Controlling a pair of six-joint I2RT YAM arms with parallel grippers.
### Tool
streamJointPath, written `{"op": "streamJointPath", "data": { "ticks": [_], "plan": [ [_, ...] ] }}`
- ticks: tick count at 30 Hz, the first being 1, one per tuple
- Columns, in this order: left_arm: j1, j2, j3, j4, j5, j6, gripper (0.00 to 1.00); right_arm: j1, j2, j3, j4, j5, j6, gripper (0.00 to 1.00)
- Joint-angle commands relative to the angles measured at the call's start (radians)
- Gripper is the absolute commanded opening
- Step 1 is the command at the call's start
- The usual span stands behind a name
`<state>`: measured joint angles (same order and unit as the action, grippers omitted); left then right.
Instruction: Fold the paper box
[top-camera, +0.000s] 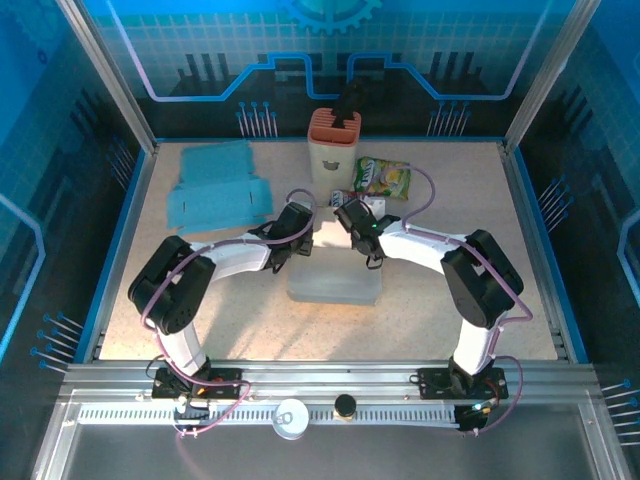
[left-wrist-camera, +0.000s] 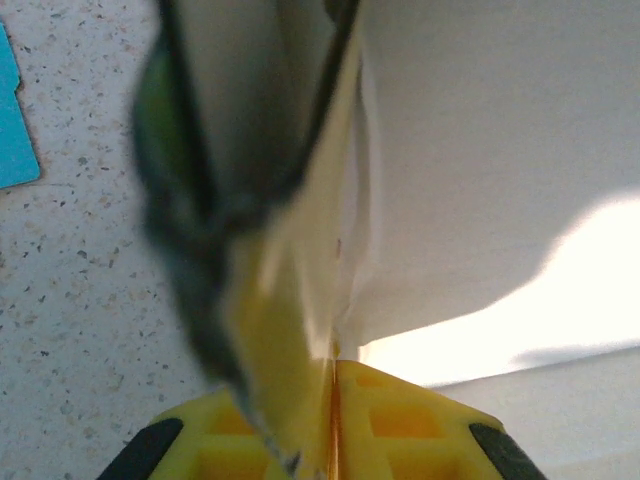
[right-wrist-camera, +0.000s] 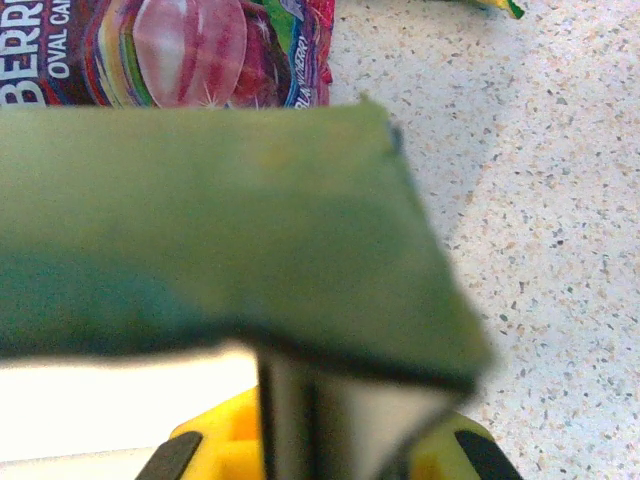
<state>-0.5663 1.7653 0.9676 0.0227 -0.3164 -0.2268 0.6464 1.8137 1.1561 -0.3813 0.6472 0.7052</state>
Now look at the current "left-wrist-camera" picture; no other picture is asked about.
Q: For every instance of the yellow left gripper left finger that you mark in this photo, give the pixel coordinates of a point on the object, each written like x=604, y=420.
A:
x=210, y=450

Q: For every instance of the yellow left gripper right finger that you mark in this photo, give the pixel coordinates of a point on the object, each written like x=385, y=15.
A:
x=410, y=440

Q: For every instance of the yellow paper box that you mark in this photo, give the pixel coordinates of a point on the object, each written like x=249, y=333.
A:
x=475, y=125

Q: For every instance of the blue paper box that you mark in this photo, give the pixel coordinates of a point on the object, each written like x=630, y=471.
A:
x=15, y=140

